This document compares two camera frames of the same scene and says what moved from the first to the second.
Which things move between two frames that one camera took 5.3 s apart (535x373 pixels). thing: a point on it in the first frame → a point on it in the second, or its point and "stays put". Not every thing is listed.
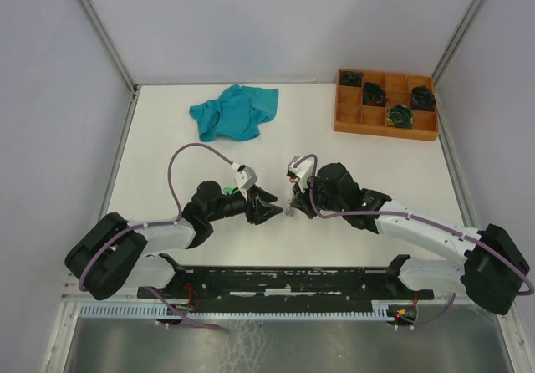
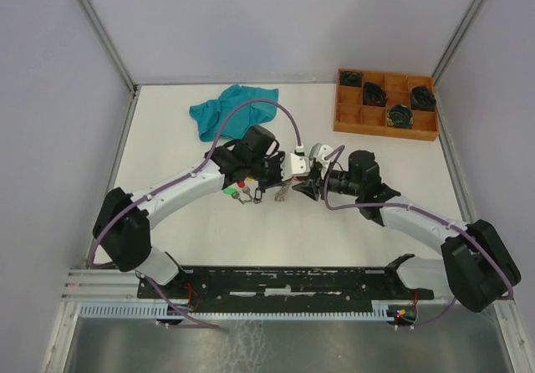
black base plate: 188,287 stays put
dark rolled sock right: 422,99 stays put
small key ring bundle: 289,210 → 280,194
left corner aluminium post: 104,33 stays put
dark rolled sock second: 374,94 stays put
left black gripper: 262,211 → 277,160
